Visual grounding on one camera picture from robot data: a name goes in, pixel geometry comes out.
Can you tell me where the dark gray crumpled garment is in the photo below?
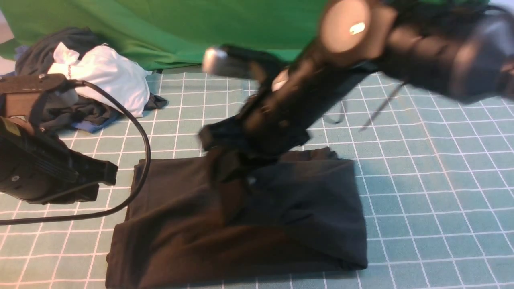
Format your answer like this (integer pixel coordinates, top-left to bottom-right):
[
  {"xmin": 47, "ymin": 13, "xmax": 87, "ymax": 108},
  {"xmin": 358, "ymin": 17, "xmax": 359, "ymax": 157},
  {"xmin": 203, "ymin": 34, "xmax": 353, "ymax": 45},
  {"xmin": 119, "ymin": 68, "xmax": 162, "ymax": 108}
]
[{"xmin": 15, "ymin": 28, "xmax": 167, "ymax": 133}]

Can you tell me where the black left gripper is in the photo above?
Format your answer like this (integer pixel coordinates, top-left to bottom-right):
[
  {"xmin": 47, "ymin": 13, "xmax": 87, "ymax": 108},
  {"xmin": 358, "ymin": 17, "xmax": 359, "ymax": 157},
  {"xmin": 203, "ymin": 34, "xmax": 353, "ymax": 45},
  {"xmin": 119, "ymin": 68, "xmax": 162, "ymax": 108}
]
[{"xmin": 0, "ymin": 117, "xmax": 118, "ymax": 204}]

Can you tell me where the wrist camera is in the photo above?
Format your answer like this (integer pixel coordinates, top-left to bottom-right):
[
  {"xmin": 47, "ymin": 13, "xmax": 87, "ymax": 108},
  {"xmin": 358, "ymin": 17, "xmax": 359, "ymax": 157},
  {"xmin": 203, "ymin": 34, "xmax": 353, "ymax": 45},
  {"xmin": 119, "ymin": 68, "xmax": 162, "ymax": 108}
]
[
  {"xmin": 0, "ymin": 74, "xmax": 78, "ymax": 120},
  {"xmin": 202, "ymin": 45, "xmax": 286, "ymax": 83}
]

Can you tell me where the white crumpled shirt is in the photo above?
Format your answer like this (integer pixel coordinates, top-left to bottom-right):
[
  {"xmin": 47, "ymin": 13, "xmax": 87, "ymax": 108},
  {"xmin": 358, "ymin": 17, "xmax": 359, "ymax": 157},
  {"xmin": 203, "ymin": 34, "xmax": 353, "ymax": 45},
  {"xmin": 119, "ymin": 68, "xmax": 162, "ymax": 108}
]
[{"xmin": 48, "ymin": 42, "xmax": 151, "ymax": 118}]

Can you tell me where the green grid table mat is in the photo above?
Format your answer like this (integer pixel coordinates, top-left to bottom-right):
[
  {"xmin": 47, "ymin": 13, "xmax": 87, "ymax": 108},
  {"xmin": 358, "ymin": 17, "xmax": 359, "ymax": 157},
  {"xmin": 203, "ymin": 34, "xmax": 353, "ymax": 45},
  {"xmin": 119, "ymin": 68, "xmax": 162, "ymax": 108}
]
[{"xmin": 0, "ymin": 67, "xmax": 514, "ymax": 289}]

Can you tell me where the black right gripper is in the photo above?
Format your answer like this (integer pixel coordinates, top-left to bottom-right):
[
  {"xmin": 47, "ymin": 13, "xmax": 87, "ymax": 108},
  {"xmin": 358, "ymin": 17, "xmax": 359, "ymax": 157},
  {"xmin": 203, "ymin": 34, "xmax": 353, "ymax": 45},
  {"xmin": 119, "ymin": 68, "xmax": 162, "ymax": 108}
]
[{"xmin": 199, "ymin": 95, "xmax": 312, "ymax": 157}]

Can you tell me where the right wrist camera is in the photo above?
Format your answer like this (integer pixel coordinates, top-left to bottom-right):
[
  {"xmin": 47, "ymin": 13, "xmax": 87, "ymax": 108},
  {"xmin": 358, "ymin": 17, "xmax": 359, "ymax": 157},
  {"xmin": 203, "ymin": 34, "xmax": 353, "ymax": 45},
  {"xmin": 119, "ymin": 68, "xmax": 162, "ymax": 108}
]
[{"xmin": 202, "ymin": 45, "xmax": 286, "ymax": 83}]

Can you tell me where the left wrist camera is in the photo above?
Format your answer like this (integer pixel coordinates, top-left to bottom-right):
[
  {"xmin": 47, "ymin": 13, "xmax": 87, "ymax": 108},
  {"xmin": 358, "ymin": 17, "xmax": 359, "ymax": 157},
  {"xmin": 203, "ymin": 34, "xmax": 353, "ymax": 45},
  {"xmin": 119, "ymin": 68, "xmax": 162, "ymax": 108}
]
[{"xmin": 0, "ymin": 74, "xmax": 78, "ymax": 120}]

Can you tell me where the green backdrop cloth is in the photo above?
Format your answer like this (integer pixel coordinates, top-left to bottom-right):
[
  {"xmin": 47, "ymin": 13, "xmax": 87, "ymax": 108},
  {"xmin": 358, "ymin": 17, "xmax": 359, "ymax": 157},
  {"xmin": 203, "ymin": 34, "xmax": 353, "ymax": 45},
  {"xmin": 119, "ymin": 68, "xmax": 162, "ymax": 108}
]
[{"xmin": 1, "ymin": 0, "xmax": 327, "ymax": 71}]

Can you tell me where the dark gray long-sleeved shirt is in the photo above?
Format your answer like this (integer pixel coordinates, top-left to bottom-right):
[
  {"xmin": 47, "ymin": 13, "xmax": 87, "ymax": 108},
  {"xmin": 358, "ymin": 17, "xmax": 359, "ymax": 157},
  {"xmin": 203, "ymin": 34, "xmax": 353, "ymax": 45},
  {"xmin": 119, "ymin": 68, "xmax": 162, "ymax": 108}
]
[{"xmin": 105, "ymin": 147, "xmax": 368, "ymax": 289}]

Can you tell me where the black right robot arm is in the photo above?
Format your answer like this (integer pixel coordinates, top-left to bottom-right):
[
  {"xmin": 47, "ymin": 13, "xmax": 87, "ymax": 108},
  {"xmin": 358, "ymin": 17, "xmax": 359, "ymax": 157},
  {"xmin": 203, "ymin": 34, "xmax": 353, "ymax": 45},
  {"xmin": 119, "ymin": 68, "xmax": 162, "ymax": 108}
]
[{"xmin": 199, "ymin": 0, "xmax": 513, "ymax": 157}]

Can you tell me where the black left camera cable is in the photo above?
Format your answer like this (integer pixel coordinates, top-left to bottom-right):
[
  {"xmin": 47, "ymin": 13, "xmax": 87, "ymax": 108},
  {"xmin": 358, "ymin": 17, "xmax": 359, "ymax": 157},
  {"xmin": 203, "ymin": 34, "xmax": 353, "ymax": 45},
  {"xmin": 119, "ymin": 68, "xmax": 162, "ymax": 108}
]
[{"xmin": 0, "ymin": 80, "xmax": 151, "ymax": 225}]

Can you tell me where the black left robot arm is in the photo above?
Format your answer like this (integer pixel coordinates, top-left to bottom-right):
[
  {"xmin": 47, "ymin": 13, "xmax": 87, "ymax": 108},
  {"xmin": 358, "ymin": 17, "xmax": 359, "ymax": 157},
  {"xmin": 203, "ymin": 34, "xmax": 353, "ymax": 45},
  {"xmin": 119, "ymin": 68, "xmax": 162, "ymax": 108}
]
[{"xmin": 0, "ymin": 117, "xmax": 118, "ymax": 205}]

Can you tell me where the black zip tie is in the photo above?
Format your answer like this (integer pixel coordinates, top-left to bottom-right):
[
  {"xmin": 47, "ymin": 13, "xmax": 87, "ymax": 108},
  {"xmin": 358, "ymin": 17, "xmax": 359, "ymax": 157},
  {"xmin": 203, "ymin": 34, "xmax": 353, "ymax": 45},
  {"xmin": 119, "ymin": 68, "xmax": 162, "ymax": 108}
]
[{"xmin": 359, "ymin": 81, "xmax": 408, "ymax": 132}]

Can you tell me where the blue crumpled garment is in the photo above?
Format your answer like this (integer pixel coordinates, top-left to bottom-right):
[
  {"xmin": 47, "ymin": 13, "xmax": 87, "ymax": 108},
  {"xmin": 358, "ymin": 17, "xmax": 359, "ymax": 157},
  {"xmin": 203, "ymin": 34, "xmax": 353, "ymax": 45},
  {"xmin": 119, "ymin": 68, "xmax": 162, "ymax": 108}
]
[{"xmin": 0, "ymin": 45, "xmax": 121, "ymax": 134}]

